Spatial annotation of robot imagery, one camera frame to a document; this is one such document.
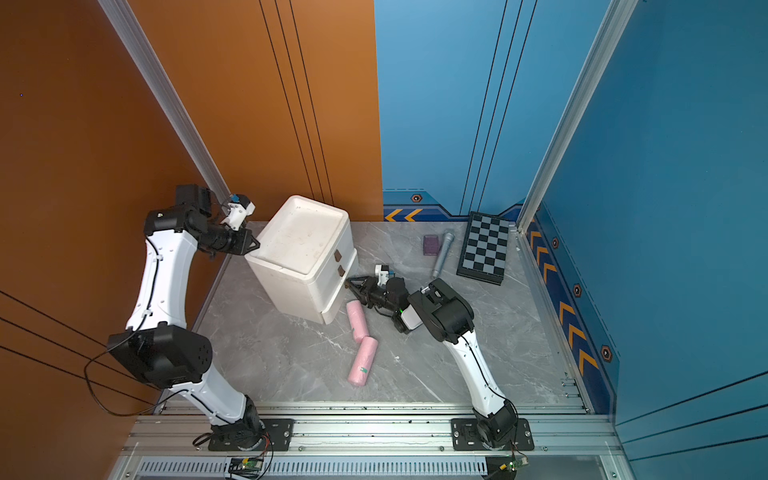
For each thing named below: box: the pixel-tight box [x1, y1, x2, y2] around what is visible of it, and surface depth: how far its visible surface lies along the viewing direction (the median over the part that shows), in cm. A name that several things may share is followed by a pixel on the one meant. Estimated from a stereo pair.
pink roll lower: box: [348, 336, 379, 387], surface depth 84 cm
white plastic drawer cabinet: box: [245, 195, 358, 325], surface depth 86 cm
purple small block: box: [423, 235, 439, 256], surface depth 111 cm
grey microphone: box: [432, 232, 455, 278], surface depth 111 cm
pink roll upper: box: [346, 300, 370, 343], surface depth 93 cm
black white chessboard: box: [456, 211, 510, 286], surface depth 111 cm
